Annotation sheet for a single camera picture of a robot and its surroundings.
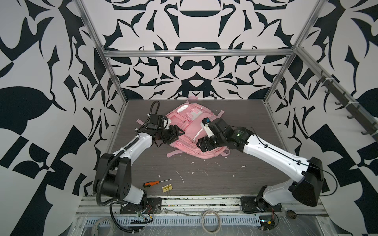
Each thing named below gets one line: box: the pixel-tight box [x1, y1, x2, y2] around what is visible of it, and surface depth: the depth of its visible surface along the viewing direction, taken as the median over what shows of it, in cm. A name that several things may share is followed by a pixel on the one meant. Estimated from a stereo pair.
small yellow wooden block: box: [161, 183, 173, 193], surface depth 81 cm
